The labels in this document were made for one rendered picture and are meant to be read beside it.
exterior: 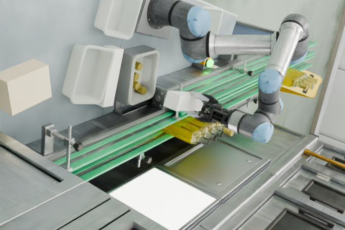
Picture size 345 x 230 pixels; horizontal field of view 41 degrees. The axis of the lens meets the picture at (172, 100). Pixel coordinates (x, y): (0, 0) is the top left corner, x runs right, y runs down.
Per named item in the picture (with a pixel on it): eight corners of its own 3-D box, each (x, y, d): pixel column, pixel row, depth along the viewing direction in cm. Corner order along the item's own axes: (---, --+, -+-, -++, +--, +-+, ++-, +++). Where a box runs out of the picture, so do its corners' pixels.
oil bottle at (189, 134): (156, 129, 210) (195, 146, 199) (158, 117, 208) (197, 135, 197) (164, 125, 214) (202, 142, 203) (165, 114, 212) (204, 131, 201)
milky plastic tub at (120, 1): (86, 29, 172) (102, 34, 168) (101, -31, 169) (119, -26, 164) (115, 35, 187) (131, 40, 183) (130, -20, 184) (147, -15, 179)
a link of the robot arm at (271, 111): (286, 91, 166) (271, 111, 161) (284, 112, 174) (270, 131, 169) (266, 83, 170) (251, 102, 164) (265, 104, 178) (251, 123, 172)
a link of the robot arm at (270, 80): (314, 2, 182) (283, 86, 153) (312, 24, 190) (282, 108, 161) (285, -2, 186) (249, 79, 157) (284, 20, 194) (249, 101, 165)
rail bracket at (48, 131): (29, 152, 163) (73, 178, 152) (30, 109, 156) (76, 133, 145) (40, 148, 167) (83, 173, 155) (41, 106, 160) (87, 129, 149)
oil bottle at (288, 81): (263, 78, 297) (304, 92, 283) (265, 70, 295) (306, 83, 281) (267, 77, 302) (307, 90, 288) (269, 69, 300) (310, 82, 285)
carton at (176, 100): (167, 90, 174) (180, 95, 171) (198, 92, 194) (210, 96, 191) (163, 106, 175) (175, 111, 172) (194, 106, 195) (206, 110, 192)
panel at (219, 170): (80, 212, 166) (153, 260, 149) (80, 206, 165) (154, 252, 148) (210, 137, 236) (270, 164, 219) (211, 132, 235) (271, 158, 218)
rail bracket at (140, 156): (121, 160, 195) (145, 173, 189) (122, 147, 193) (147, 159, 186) (127, 157, 199) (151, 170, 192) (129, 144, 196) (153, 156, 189)
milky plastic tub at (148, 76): (113, 100, 198) (129, 107, 193) (118, 50, 189) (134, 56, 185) (139, 91, 211) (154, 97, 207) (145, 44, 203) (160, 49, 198)
